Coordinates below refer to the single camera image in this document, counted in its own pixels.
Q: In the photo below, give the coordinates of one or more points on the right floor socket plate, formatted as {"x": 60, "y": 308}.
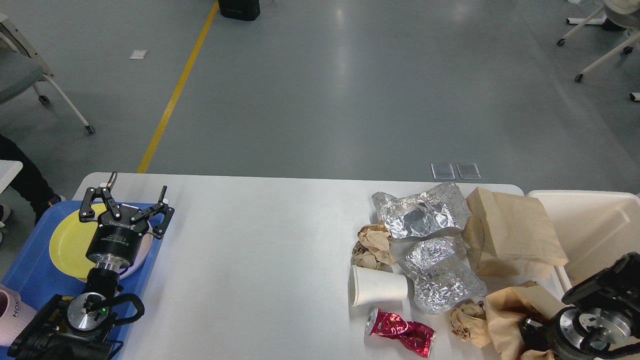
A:
{"x": 468, "y": 171}

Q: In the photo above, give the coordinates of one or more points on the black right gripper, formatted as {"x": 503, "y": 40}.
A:
{"x": 541, "y": 336}

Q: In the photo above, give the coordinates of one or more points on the crumpled aluminium foil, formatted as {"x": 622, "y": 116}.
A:
{"x": 437, "y": 212}
{"x": 440, "y": 274}

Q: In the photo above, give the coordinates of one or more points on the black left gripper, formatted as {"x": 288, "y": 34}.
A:
{"x": 117, "y": 242}

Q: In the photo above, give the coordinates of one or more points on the white side table corner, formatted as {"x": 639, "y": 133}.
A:
{"x": 8, "y": 171}

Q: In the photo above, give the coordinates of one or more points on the person in dark clothes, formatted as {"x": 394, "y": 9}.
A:
{"x": 29, "y": 183}

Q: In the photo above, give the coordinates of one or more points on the grey office chair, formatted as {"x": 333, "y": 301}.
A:
{"x": 22, "y": 67}

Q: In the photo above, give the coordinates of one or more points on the beige plastic bin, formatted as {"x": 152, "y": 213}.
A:
{"x": 595, "y": 228}

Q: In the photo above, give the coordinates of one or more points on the lower crumpled aluminium foil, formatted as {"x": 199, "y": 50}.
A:
{"x": 440, "y": 274}

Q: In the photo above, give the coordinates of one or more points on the yellow plastic plate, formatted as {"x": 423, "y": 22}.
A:
{"x": 69, "y": 244}

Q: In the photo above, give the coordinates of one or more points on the black box on floor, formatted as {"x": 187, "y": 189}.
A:
{"x": 243, "y": 10}

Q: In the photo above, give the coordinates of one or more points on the crushed red can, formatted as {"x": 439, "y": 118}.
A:
{"x": 413, "y": 335}

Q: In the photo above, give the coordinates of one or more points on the white paper cup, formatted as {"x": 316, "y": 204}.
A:
{"x": 369, "y": 286}

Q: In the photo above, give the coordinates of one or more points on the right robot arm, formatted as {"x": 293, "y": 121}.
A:
{"x": 602, "y": 314}

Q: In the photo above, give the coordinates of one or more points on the crumpled brown paper ball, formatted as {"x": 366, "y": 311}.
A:
{"x": 373, "y": 248}

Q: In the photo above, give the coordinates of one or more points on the pink mug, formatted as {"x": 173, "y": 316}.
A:
{"x": 15, "y": 315}

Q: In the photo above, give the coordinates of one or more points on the pink plate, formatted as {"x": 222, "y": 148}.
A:
{"x": 143, "y": 251}

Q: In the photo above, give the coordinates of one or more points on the floor socket plate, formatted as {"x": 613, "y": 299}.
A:
{"x": 468, "y": 171}
{"x": 443, "y": 171}

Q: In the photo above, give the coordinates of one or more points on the upper crumpled aluminium foil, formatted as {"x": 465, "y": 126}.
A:
{"x": 437, "y": 212}

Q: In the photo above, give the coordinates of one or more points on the left floor socket plate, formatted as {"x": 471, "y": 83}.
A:
{"x": 443, "y": 171}

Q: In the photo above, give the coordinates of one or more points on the brown paper bag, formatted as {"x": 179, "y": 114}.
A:
{"x": 511, "y": 235}
{"x": 507, "y": 308}

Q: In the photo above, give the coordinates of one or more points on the small crumpled brown paper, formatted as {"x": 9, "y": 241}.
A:
{"x": 469, "y": 323}

